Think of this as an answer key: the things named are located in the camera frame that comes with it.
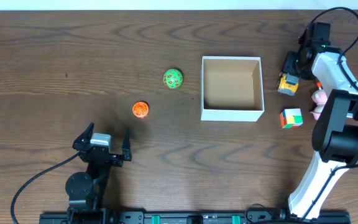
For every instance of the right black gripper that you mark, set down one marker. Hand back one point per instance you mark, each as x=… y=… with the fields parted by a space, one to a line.
x=288 y=65

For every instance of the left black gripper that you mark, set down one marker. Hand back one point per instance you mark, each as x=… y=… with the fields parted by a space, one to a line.
x=101 y=155

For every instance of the grey yellow toy truck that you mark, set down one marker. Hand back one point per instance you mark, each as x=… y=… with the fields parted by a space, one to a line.
x=287 y=84

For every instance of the pink white toy figure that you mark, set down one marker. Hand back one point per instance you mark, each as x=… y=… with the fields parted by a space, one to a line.
x=320 y=98

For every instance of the orange patterned ball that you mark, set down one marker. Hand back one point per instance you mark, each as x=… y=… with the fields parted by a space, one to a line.
x=140 y=109

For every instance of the colourful puzzle cube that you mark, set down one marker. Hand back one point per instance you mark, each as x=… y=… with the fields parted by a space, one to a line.
x=291 y=118

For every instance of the green number ball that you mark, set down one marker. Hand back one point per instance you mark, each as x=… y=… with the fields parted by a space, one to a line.
x=173 y=78

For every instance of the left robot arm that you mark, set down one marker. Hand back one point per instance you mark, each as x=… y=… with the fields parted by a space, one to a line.
x=86 y=189

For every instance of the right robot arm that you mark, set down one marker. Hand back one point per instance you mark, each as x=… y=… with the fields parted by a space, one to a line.
x=335 y=134

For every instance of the white cardboard box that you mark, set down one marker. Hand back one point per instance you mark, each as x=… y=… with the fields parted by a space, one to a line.
x=231 y=89

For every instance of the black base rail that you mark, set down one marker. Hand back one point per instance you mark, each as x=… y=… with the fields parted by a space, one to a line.
x=257 y=215

